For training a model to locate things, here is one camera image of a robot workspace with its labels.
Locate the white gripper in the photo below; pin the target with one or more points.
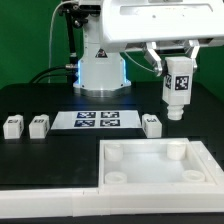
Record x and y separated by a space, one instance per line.
124 22

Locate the white square table top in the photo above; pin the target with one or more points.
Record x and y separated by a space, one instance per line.
154 166

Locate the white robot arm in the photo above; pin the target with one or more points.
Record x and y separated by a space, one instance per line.
103 73

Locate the white marker sheet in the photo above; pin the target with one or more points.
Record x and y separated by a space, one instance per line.
117 119

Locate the white L-shaped fence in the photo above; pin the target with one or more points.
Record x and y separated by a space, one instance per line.
91 201

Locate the black camera stand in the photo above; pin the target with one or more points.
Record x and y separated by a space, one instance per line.
75 17

